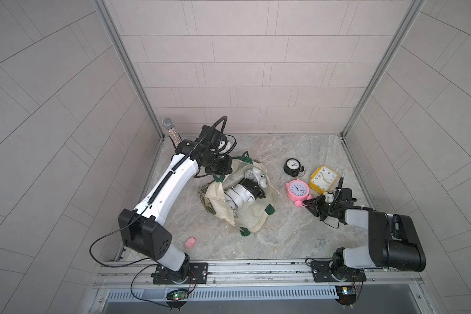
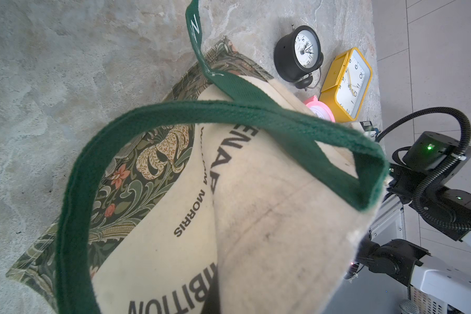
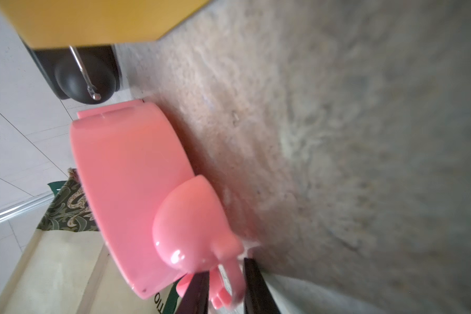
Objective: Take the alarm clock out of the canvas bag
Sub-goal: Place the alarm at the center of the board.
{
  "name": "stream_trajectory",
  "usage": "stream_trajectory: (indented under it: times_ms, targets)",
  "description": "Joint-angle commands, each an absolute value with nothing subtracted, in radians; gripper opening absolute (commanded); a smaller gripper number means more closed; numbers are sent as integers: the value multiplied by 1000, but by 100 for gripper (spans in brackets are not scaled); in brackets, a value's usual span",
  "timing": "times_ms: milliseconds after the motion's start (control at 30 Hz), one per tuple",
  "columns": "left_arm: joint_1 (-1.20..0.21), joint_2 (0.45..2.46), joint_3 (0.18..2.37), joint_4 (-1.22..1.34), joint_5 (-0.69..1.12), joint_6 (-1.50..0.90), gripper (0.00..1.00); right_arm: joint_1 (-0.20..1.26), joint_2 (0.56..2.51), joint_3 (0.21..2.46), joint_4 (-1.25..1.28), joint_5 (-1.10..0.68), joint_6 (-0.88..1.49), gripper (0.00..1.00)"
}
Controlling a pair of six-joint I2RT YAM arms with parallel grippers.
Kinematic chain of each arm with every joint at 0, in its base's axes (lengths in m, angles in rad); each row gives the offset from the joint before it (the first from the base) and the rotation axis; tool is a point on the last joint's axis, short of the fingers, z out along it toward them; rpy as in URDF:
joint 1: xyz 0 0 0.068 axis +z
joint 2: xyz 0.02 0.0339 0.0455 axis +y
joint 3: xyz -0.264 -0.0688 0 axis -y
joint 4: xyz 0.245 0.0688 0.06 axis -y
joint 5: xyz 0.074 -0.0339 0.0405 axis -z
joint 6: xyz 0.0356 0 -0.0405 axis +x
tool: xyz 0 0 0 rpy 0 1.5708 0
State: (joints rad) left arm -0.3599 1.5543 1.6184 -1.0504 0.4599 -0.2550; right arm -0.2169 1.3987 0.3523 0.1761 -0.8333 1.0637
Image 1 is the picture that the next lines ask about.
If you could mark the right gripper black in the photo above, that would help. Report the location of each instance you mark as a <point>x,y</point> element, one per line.
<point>316,205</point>

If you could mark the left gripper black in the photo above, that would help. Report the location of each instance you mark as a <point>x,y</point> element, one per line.
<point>224,169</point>

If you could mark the yellow square alarm clock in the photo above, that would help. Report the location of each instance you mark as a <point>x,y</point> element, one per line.
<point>323,179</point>

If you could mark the small white alarm clock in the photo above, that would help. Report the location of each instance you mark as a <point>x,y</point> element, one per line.
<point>236,197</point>

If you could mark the pink alarm clock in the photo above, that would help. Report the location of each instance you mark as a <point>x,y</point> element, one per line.
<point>298,192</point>

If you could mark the beige canvas tote bag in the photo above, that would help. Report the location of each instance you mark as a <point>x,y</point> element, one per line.
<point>251,216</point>

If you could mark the black twin-bell alarm clock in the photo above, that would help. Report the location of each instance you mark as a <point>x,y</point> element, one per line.
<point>293,167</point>

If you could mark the black and white alarm clock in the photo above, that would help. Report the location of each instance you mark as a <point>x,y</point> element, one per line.
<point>252,189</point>

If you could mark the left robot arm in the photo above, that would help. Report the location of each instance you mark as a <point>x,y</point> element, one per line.
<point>142,228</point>

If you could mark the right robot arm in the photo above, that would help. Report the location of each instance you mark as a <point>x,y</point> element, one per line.
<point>393,241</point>

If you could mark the white twin-bell alarm clock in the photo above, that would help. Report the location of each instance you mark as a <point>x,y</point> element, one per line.
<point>257,176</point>

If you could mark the pink eraser piece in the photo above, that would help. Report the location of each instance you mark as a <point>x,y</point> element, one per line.
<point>190,243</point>

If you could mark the right controller board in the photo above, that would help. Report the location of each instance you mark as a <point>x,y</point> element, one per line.
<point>347,295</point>

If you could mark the controller board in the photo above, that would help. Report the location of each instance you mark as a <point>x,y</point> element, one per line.
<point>347,295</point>
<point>179,295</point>

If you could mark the left controller board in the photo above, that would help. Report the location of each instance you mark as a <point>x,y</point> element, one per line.
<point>179,295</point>

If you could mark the left metal corner profile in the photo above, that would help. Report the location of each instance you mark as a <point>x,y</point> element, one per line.
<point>110,27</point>

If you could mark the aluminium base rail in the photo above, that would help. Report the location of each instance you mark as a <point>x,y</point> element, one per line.
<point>255,280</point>

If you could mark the metal corner wall profile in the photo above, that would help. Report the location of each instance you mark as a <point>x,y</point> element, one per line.
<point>401,32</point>

